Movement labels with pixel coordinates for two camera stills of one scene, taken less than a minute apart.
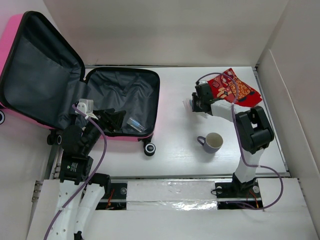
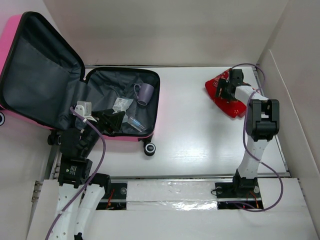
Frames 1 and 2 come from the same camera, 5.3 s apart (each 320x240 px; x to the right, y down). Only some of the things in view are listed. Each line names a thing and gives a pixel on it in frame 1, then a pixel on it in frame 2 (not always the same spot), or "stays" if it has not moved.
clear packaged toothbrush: [136, 124] stays
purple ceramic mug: [212, 143] -> [145, 93]
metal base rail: [227, 199] stays
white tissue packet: [187, 104] -> [121, 104]
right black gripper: [195, 109] -> [221, 84]
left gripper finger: [104, 114] stays
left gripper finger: [113, 120] stays
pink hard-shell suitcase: [41, 80] stays
